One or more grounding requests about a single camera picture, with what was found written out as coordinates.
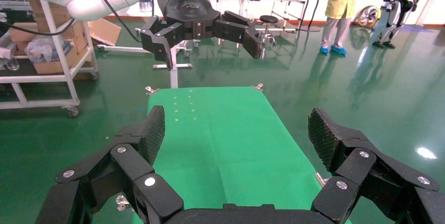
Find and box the wide brown cardboard box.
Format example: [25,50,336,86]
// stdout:
[33,46,79,76]

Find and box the large green table cloth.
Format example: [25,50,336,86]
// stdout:
[131,87,353,224]

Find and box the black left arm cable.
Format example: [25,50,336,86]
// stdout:
[86,0,143,44]

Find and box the white wheeled shelf cart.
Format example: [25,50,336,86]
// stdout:
[0,0,100,118]

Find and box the white floor frame bar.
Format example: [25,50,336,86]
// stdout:
[97,44,153,55]

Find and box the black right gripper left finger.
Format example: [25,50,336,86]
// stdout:
[55,105,184,224]

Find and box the clear plastic bottle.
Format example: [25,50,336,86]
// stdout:
[6,56,20,72]

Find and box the black loose cable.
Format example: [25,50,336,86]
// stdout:
[0,17,76,37]

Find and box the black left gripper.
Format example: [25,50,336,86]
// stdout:
[140,0,263,70]

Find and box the white black humanoid robot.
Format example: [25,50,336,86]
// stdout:
[372,0,432,50]

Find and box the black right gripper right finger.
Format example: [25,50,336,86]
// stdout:
[308,108,441,224]

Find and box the black round stool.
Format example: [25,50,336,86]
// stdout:
[258,14,280,47]

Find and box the flat brown cardboard box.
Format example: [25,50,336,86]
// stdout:
[8,22,39,43]

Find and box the tall brown cardboard box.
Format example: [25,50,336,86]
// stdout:
[28,0,73,35]

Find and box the white metal stand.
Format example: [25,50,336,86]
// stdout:
[152,46,194,90]

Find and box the narrow brown cardboard box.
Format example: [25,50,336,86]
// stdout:
[71,20,90,55]

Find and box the loose cardboard sheet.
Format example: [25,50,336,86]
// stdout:
[88,18,123,47]

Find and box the yellow round floor fan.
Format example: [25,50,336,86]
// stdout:
[354,5,383,29]

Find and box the clear plastic bag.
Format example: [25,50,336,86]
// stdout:
[25,35,72,65]

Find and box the black hooked floor stand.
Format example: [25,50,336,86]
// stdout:
[298,0,323,33]

